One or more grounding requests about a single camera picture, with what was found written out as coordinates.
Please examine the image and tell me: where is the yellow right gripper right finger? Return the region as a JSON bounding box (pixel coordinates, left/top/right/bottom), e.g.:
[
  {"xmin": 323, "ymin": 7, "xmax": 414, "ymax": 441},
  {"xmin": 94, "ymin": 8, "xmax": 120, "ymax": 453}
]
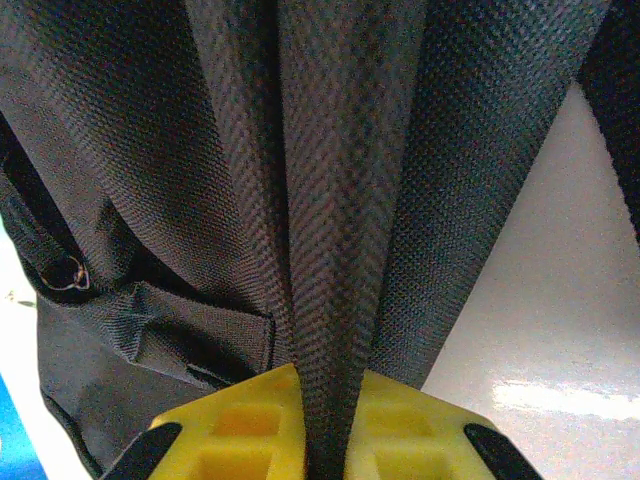
[{"xmin": 344, "ymin": 368, "xmax": 544, "ymax": 480}]

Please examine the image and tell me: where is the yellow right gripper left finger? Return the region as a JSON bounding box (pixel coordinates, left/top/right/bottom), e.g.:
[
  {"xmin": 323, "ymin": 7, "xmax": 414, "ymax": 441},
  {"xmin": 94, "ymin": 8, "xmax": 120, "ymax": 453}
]
[{"xmin": 107, "ymin": 362, "xmax": 307, "ymax": 480}]

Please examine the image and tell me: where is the black fabric backpack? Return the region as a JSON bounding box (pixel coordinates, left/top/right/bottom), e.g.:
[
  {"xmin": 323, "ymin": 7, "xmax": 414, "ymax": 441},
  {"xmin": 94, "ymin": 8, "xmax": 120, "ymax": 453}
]
[{"xmin": 0, "ymin": 0, "xmax": 640, "ymax": 480}]

